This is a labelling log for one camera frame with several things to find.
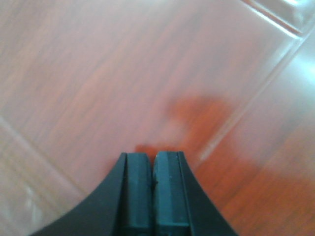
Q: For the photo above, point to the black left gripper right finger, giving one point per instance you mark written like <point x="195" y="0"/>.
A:
<point x="181" y="206"/>

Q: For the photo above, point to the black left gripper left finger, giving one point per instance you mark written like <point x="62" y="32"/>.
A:
<point x="120" y="206"/>

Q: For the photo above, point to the brown wooden door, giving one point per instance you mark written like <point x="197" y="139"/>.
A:
<point x="231" y="83"/>

